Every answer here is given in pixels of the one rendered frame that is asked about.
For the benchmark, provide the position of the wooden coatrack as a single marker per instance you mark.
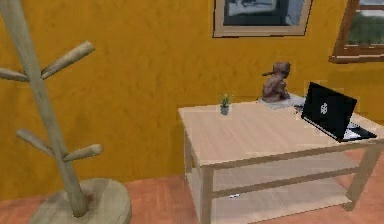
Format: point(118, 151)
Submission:
point(40, 96)

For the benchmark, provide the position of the small potted green plant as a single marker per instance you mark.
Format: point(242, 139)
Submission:
point(225, 106)

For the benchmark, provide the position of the light wooden table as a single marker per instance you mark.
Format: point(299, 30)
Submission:
point(253, 133)

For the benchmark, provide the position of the brown figurine statue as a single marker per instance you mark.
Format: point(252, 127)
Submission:
point(276, 85)

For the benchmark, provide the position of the small white object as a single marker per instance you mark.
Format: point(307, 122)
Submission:
point(234, 196)

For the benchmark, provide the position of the black laptop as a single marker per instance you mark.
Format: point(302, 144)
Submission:
point(328, 110)

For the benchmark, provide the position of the wooden framed window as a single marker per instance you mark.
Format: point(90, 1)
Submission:
point(363, 30)

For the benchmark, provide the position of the framed wall picture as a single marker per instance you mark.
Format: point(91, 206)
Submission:
point(261, 16)

